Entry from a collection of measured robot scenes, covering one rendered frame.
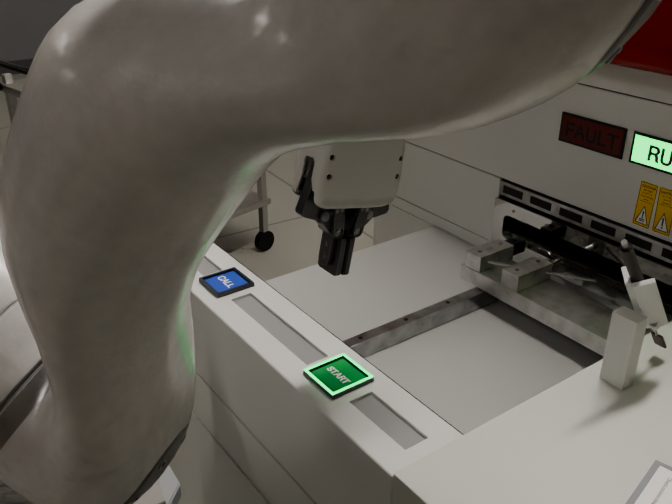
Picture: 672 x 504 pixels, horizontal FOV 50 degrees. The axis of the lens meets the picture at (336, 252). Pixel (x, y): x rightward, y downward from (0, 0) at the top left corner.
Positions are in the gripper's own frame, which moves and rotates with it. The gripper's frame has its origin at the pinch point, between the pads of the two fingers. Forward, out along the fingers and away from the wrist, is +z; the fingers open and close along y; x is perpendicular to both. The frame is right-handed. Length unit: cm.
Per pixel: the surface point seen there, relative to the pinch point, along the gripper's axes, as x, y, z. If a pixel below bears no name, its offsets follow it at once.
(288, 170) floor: -283, -188, 75
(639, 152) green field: -4, -57, -10
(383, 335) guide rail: -17.0, -26.0, 22.1
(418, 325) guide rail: -17.0, -33.0, 21.4
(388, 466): 13.8, 0.5, 16.0
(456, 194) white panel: -40, -61, 8
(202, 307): -23.8, 1.0, 17.2
